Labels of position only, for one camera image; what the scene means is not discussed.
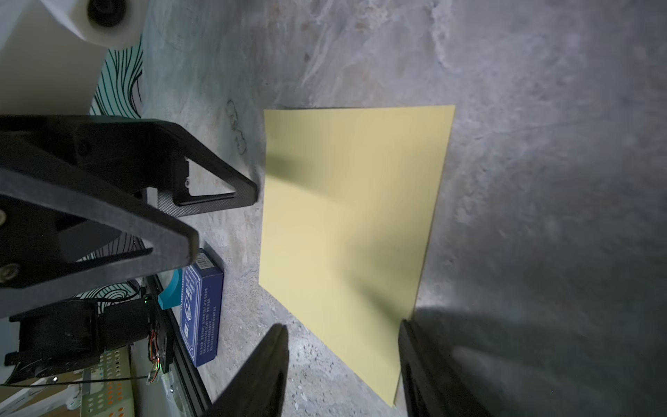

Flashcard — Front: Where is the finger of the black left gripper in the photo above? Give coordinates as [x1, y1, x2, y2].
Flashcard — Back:
[1, 166, 199, 317]
[1, 115, 259, 217]

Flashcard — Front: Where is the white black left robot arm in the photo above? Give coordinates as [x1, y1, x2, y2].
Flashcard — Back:
[1, 115, 259, 382]

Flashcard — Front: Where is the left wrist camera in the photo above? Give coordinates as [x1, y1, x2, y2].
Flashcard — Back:
[1, 1, 149, 115]

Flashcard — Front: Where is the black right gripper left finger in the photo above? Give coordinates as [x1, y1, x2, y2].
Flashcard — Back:
[204, 323, 289, 416]

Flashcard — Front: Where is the blue card box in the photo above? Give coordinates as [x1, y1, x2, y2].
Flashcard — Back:
[180, 248, 224, 367]

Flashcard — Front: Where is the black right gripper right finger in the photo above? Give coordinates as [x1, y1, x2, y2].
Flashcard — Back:
[398, 320, 490, 417]

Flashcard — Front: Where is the teal small block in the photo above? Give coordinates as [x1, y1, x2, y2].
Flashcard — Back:
[157, 269, 183, 310]

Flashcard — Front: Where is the yellow square paper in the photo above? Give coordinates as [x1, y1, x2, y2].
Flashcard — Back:
[259, 105, 455, 405]

